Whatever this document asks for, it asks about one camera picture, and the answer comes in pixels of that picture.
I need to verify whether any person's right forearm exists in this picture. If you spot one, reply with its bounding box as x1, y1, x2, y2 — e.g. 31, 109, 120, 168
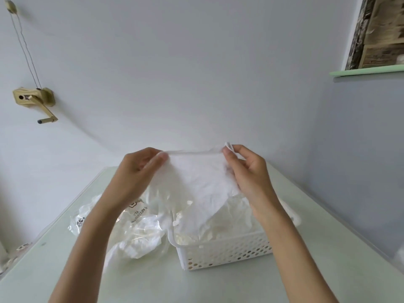
254, 203, 340, 303

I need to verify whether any person's right hand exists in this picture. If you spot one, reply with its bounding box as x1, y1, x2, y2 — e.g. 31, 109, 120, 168
222, 145, 282, 221

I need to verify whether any pale green shelf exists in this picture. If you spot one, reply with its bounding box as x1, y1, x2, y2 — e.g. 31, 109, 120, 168
329, 64, 404, 77

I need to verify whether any person's left hand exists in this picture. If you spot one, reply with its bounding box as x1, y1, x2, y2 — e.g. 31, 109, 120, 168
101, 147, 170, 215

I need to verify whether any thin steel winch cable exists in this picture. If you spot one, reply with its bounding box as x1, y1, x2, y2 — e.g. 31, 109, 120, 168
9, 9, 43, 90

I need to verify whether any clear bear-print plastic bag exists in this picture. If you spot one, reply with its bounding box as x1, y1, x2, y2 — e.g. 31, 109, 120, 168
68, 194, 173, 268

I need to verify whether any person's left forearm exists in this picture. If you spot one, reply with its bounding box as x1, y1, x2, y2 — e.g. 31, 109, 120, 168
47, 197, 127, 303

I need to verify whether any white cotton glove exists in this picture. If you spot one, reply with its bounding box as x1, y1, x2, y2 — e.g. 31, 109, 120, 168
146, 141, 250, 234

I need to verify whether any white perforated plastic basket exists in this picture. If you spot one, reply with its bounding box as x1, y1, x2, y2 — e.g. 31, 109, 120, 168
167, 198, 302, 271

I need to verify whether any stack of white gloves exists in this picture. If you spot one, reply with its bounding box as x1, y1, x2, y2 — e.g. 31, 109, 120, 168
173, 195, 264, 245

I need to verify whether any brass wall crank winch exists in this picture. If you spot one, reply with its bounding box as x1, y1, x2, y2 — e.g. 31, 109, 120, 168
12, 87, 59, 125

